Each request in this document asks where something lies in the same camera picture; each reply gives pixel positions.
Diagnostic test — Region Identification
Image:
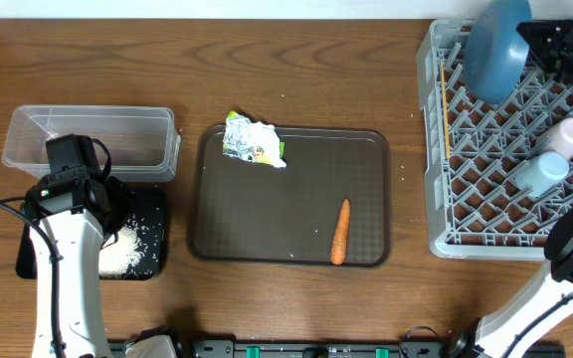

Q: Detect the white rice pile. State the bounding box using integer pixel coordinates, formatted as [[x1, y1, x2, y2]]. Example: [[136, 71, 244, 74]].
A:
[[98, 208, 164, 280]]

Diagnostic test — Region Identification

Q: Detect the dark blue bowl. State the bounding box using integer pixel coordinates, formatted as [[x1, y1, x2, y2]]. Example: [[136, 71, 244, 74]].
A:
[[463, 0, 532, 104]]

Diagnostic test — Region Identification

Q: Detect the light blue plastic cup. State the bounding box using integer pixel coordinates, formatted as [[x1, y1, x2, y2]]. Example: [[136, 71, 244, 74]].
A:
[[514, 151, 569, 198]]

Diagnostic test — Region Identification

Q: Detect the wooden chopstick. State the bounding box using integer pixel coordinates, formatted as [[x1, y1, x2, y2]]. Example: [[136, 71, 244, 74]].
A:
[[440, 60, 452, 160]]

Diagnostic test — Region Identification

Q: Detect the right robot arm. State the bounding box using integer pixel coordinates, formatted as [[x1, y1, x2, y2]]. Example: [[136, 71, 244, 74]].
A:
[[444, 20, 573, 357]]

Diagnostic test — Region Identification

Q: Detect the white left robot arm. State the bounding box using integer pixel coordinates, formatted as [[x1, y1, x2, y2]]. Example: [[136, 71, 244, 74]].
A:
[[22, 166, 134, 357]]

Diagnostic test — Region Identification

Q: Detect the black waste tray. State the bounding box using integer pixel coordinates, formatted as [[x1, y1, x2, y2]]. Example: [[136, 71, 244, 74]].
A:
[[15, 185, 169, 281]]

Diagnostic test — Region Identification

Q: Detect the grey dishwasher rack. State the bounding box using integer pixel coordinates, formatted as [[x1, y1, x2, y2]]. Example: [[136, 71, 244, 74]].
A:
[[417, 20, 573, 261]]

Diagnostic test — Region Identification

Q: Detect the clear plastic bin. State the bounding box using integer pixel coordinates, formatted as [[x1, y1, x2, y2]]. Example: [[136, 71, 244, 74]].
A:
[[2, 104, 181, 183]]

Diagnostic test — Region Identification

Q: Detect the brown serving tray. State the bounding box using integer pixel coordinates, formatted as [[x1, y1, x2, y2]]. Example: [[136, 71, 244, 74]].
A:
[[187, 125, 392, 268]]

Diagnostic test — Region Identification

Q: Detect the crumpled foil snack wrapper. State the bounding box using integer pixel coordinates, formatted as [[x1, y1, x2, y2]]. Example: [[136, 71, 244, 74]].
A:
[[223, 111, 287, 169]]

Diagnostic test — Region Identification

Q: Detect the orange carrot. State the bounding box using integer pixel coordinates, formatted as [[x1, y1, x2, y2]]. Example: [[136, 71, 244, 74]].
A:
[[330, 199, 351, 266]]

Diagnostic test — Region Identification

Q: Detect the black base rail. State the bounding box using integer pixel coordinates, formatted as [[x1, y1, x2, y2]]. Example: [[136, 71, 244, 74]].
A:
[[109, 326, 470, 358]]

